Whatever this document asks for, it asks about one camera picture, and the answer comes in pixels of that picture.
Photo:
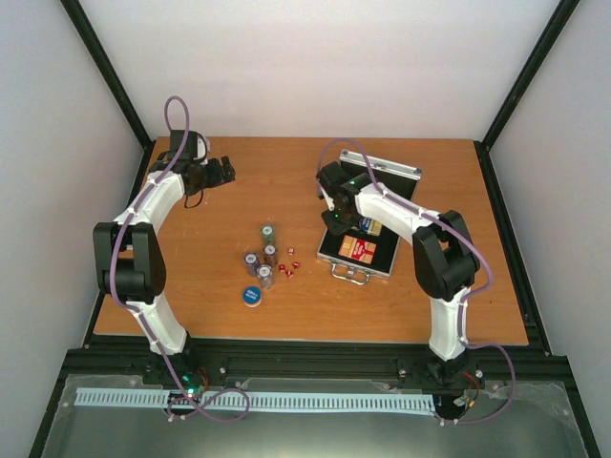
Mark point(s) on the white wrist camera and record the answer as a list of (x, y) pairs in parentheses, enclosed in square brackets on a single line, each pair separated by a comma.
[(323, 195), (203, 148)]

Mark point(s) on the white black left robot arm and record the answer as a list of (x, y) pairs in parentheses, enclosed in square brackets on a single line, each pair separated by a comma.
[(129, 264)]

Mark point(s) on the light blue cable duct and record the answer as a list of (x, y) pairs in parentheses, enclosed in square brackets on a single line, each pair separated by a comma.
[(265, 402)]

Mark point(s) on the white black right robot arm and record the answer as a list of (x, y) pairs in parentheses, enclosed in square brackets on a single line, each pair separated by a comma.
[(444, 259)]

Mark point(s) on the brown poker chip stack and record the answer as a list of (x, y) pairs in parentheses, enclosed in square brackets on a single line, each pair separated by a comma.
[(270, 255)]

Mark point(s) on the aluminium poker case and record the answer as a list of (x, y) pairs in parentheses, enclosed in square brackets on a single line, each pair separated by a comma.
[(400, 178)]

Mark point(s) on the blue playing card deck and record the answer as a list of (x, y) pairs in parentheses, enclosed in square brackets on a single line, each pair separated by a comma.
[(370, 227)]

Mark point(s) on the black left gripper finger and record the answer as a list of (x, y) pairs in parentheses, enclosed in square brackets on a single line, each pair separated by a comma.
[(229, 174), (227, 165)]

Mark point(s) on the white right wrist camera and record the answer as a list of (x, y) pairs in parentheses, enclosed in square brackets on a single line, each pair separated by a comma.
[(323, 195)]

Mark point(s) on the green poker chip stack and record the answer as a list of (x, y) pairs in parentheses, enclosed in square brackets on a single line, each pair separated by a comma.
[(268, 234)]

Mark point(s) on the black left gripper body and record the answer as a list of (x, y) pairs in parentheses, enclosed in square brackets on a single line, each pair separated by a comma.
[(207, 179)]

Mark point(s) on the red playing card deck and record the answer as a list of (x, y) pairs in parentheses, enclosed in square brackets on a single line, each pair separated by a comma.
[(356, 249)]

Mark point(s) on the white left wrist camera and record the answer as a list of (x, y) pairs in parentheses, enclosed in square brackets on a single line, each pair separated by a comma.
[(203, 148)]

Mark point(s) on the grey poker chip stack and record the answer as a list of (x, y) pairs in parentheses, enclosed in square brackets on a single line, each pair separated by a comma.
[(265, 275)]

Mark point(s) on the blue dealer button stack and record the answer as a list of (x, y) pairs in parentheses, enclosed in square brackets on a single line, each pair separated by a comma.
[(252, 296)]

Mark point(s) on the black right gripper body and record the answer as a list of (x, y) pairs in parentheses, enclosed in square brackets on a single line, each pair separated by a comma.
[(342, 221)]

